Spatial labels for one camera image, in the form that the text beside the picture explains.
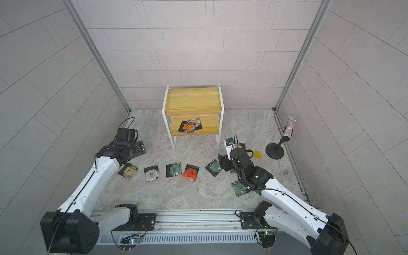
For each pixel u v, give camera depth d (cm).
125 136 60
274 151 93
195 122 89
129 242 65
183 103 76
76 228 37
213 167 89
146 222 70
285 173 85
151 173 85
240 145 91
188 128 87
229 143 64
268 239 69
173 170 87
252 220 71
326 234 39
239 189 81
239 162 54
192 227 71
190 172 87
